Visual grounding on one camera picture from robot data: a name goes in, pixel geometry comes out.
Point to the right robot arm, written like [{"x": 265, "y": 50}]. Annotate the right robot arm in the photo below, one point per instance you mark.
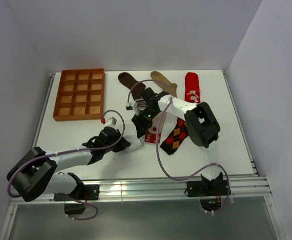
[{"x": 202, "y": 126}]

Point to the white sock with black stripes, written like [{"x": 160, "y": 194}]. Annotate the white sock with black stripes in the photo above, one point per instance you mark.
[{"x": 135, "y": 143}]

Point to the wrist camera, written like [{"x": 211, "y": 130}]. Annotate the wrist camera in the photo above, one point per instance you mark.
[
  {"x": 132, "y": 106},
  {"x": 110, "y": 122}
]

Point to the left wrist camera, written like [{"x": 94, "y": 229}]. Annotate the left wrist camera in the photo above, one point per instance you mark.
[{"x": 110, "y": 122}]

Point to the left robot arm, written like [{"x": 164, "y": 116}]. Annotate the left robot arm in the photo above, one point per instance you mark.
[{"x": 40, "y": 172}]

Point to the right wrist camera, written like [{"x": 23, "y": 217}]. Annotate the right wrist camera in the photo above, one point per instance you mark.
[{"x": 132, "y": 106}]

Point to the beige and red reindeer sock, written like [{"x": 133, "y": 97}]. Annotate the beige and red reindeer sock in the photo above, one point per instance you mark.
[{"x": 153, "y": 134}]

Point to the aluminium rail frame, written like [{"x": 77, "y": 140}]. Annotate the aluminium rail frame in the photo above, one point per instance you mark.
[{"x": 143, "y": 184}]

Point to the orange compartment tray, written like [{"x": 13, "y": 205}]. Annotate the orange compartment tray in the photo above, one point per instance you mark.
[{"x": 80, "y": 95}]

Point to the dark brown sock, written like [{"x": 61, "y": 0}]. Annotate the dark brown sock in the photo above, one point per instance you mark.
[{"x": 129, "y": 81}]

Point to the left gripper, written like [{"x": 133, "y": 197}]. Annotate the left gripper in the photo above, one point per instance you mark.
[{"x": 123, "y": 144}]

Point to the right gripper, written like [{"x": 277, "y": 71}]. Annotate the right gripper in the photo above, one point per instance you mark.
[{"x": 141, "y": 124}]

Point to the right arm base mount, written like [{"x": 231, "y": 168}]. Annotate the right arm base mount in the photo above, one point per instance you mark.
[{"x": 210, "y": 193}]

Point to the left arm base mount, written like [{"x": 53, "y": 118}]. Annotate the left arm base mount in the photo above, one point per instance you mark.
[{"x": 76, "y": 202}]

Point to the tan sock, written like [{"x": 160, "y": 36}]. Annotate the tan sock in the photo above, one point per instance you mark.
[{"x": 164, "y": 83}]

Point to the black orange argyle sock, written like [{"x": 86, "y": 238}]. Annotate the black orange argyle sock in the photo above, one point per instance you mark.
[{"x": 175, "y": 138}]

